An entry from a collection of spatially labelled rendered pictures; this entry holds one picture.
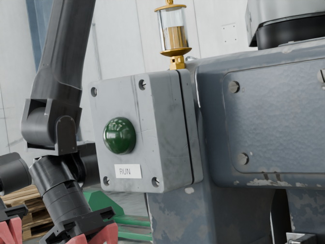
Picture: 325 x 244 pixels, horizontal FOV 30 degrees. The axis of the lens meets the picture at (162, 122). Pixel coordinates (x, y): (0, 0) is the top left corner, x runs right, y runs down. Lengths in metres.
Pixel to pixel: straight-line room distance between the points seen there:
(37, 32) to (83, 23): 8.56
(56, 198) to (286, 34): 0.46
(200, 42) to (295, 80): 6.95
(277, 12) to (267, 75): 0.14
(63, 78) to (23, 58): 8.45
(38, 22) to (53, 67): 8.61
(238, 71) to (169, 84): 0.05
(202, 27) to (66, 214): 6.52
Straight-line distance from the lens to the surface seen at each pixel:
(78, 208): 0.88
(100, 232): 0.90
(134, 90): 0.46
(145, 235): 5.38
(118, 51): 8.44
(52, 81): 0.89
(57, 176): 0.89
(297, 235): 0.69
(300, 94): 0.42
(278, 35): 0.56
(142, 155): 0.46
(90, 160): 0.94
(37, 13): 9.51
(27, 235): 6.34
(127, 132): 0.46
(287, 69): 0.43
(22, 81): 9.28
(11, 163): 1.19
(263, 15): 0.58
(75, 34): 0.91
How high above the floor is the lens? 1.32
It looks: 3 degrees down
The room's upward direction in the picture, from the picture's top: 8 degrees counter-clockwise
